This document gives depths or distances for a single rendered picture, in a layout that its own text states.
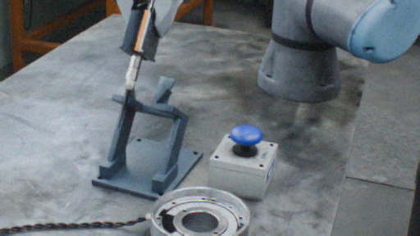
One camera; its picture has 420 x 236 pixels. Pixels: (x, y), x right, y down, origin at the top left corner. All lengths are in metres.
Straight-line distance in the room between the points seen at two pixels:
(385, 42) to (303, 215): 0.30
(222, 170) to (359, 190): 1.65
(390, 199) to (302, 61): 1.39
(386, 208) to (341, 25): 1.45
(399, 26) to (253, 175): 0.32
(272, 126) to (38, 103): 0.37
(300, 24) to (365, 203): 1.38
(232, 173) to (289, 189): 0.08
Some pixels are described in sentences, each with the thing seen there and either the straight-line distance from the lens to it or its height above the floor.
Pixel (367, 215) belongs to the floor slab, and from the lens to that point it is 2.22.
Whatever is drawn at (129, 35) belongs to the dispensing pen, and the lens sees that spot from 0.68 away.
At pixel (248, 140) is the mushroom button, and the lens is 0.72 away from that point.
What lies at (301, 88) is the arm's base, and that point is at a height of 0.82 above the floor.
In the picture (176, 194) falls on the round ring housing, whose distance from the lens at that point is 0.68.
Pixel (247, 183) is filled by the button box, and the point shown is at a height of 0.82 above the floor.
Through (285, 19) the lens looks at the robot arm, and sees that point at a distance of 1.00.
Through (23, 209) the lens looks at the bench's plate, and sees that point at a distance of 0.72.
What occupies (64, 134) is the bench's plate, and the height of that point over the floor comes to 0.80.
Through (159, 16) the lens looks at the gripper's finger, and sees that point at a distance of 0.68.
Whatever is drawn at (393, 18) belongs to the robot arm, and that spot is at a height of 0.98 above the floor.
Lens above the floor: 1.21
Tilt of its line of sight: 25 degrees down
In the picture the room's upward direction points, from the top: 1 degrees clockwise
